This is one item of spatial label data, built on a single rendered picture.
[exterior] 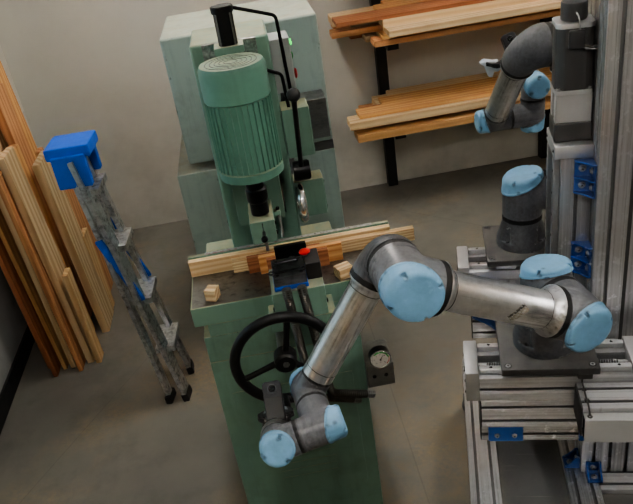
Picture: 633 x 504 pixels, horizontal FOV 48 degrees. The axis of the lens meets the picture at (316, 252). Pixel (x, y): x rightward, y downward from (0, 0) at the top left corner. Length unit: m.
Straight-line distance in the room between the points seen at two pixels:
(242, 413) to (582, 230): 1.10
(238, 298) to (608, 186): 0.99
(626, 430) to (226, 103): 1.22
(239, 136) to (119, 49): 2.52
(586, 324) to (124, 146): 3.37
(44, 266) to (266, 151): 1.64
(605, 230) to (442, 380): 1.33
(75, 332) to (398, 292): 2.30
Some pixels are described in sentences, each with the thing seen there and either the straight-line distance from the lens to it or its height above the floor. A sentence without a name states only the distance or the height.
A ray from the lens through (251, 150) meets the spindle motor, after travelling 1.88.
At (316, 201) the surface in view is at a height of 1.01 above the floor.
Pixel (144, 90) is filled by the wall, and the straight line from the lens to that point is 4.37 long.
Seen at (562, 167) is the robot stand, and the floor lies 1.20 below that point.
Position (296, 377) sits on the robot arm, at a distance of 1.71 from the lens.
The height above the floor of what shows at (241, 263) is 0.93.
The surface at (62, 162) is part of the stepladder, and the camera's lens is 2.68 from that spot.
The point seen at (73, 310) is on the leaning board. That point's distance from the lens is 3.44.
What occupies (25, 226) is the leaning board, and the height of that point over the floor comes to 0.74.
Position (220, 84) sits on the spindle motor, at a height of 1.47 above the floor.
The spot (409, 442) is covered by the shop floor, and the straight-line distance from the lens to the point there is 2.77.
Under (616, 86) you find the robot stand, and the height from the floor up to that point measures 1.41.
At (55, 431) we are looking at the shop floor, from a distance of 3.26.
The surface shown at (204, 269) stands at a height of 0.92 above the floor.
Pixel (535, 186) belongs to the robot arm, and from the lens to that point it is 2.15.
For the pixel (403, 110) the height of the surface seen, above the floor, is 0.62.
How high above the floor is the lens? 1.95
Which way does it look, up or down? 29 degrees down
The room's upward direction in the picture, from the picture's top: 9 degrees counter-clockwise
